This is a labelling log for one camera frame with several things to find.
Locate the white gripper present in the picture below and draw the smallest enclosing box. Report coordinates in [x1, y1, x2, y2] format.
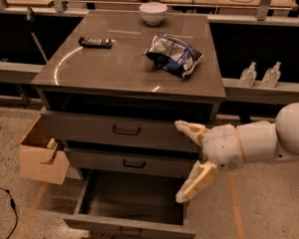
[174, 120, 244, 203]

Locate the black white snack bag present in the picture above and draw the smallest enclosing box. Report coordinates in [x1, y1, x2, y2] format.
[144, 34, 203, 79]

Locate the grey bottom drawer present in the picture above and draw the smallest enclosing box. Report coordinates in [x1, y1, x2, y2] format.
[64, 170, 196, 239]

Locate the grey drawer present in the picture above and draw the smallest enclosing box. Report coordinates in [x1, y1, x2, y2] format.
[64, 170, 196, 239]
[42, 111, 199, 153]
[66, 148, 196, 178]

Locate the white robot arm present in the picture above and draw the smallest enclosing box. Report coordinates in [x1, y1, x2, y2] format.
[174, 103, 299, 203]

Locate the grey drawer cabinet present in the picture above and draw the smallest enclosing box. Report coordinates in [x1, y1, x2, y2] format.
[31, 9, 227, 184]

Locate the grey middle drawer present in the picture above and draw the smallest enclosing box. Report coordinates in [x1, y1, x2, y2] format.
[66, 148, 196, 178]

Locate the grey top drawer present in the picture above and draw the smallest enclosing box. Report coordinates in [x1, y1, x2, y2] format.
[42, 111, 199, 153]

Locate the left clear pump bottle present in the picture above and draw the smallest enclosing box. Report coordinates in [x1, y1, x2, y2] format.
[239, 62, 257, 88]

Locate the clear pump bottle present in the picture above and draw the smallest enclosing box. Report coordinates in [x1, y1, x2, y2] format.
[262, 62, 281, 88]
[239, 62, 257, 88]

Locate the right clear pump bottle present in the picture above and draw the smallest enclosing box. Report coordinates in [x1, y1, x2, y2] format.
[262, 62, 281, 88]

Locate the white ceramic bowl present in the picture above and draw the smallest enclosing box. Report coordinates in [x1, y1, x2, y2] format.
[140, 2, 167, 25]

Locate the cardboard box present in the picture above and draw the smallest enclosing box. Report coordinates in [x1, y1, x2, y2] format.
[17, 108, 70, 185]

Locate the black remote control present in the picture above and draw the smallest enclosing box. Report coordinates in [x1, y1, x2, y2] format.
[79, 37, 112, 49]

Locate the grey metal rail shelf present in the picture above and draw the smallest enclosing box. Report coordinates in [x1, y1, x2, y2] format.
[0, 62, 299, 105]

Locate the black floor cable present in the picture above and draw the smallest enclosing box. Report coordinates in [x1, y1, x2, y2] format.
[0, 185, 19, 239]

